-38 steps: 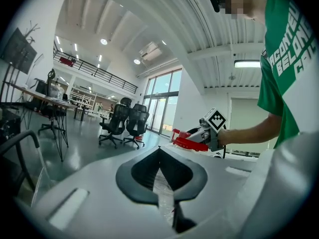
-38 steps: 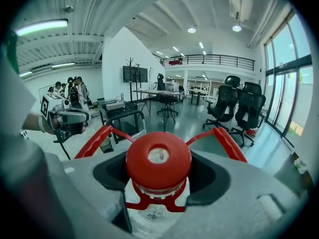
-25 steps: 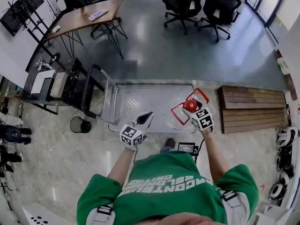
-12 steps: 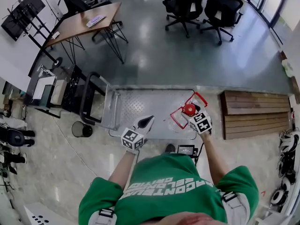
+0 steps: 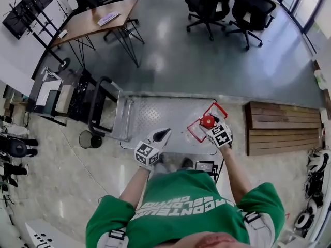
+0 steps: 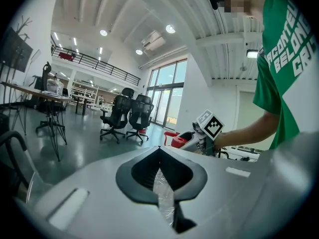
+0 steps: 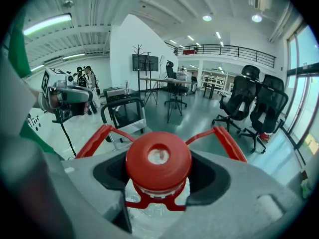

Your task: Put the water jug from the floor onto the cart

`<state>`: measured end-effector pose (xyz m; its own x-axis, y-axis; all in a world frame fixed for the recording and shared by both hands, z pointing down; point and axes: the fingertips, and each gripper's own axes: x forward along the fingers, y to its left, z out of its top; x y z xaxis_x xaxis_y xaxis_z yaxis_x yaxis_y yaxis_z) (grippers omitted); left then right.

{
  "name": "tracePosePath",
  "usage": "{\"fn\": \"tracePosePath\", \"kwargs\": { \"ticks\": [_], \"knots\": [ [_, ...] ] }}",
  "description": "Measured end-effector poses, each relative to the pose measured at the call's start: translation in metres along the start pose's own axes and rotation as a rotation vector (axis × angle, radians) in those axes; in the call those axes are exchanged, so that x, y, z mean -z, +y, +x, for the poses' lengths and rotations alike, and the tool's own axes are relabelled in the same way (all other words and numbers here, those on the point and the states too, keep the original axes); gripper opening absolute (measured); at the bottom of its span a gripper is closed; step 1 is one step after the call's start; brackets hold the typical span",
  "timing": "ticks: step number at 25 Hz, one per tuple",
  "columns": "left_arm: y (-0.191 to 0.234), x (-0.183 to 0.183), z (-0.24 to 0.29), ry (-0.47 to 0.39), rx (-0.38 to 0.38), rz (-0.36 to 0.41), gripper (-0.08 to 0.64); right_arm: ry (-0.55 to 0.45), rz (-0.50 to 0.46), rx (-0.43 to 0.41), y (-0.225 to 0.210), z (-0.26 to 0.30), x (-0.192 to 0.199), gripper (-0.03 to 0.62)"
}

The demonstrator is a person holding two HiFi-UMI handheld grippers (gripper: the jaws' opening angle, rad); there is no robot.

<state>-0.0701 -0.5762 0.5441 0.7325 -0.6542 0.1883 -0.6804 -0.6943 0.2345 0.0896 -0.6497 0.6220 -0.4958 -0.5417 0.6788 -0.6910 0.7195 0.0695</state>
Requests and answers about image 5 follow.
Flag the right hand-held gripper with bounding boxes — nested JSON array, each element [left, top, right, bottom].
[[198, 115, 233, 149]]

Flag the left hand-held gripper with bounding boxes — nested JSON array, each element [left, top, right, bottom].
[[134, 128, 172, 166]]

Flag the grey platform trolley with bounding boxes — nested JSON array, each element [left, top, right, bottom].
[[87, 76, 221, 157]]

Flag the person's right forearm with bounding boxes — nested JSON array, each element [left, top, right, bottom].
[[219, 147, 253, 208]]

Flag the person's left forearm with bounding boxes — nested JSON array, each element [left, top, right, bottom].
[[118, 168, 151, 209]]

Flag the black shelf cart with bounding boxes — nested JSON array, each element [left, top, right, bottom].
[[27, 67, 120, 127]]

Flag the person's right hand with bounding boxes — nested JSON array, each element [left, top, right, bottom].
[[219, 132, 234, 151]]

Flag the blue jeans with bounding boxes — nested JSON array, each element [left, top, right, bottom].
[[152, 161, 179, 176]]

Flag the small black screen device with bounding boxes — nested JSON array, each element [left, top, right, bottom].
[[195, 160, 219, 177]]

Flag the black mesh wastebasket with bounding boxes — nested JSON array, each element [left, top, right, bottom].
[[79, 130, 103, 150]]

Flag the green printed t-shirt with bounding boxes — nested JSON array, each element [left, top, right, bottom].
[[85, 169, 285, 248]]

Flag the brown wooden step platform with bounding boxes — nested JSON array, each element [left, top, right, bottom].
[[244, 101, 324, 157]]

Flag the beige box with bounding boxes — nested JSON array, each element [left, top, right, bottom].
[[55, 84, 76, 114]]

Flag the white round headset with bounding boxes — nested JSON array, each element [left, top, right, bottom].
[[318, 150, 331, 169], [294, 212, 315, 231], [306, 199, 320, 216], [306, 152, 324, 176]]

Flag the person's head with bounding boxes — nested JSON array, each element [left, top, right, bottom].
[[165, 232, 247, 248]]

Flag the white plastic bag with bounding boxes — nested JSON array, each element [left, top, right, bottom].
[[313, 69, 331, 90]]

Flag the white flat tray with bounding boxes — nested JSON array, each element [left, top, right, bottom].
[[35, 79, 63, 106]]

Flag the white booklet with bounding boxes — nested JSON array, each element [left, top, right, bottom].
[[97, 11, 122, 27]]

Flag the white panel with black marks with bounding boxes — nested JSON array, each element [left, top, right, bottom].
[[24, 221, 89, 248]]

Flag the dark-framed glass door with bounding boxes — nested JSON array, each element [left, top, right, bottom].
[[268, 0, 331, 36]]

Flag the black monitor on stand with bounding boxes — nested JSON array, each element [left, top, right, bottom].
[[2, 0, 72, 71]]

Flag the white floor cable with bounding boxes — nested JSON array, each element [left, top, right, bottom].
[[55, 124, 110, 196]]

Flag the grey shoulder strap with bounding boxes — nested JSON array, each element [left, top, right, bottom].
[[97, 227, 129, 248], [242, 210, 277, 248]]

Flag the black cable tangle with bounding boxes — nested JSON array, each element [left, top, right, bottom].
[[304, 174, 324, 202]]

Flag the wooden desk with wire legs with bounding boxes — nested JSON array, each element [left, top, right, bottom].
[[49, 0, 146, 69]]

